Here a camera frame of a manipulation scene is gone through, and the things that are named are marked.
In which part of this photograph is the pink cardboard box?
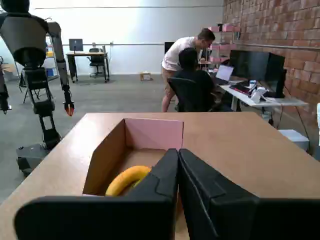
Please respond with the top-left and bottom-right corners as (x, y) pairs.
(82, 118), (185, 198)

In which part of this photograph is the white box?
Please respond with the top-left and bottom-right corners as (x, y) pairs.
(278, 129), (310, 151)

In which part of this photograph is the brown cardboard box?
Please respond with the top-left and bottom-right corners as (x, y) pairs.
(139, 71), (154, 82)

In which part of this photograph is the yellow toy banana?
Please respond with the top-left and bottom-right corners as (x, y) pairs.
(105, 165), (153, 198)

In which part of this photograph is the white desk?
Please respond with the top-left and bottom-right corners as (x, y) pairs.
(216, 79), (310, 126)

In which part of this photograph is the white desk object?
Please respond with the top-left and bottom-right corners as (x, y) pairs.
(250, 86), (268, 103)

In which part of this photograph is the black red keyboard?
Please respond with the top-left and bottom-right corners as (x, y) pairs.
(229, 83), (254, 95)

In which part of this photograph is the black office chair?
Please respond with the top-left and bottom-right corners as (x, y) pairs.
(86, 47), (105, 77)
(166, 76), (218, 113)

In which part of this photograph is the open laptop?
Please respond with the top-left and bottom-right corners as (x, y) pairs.
(214, 64), (235, 85)

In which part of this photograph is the large black monitor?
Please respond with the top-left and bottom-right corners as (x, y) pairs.
(229, 49), (271, 82)

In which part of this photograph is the seated person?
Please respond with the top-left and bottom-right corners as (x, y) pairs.
(173, 47), (235, 113)

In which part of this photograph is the standing person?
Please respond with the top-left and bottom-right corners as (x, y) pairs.
(161, 27), (216, 113)

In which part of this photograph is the dark monitor with logo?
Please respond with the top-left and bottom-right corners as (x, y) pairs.
(68, 38), (84, 53)

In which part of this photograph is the grey humanoid robot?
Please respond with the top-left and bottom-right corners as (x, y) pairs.
(0, 0), (75, 177)

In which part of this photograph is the wooden desk black frame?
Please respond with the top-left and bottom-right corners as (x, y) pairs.
(65, 51), (110, 84)

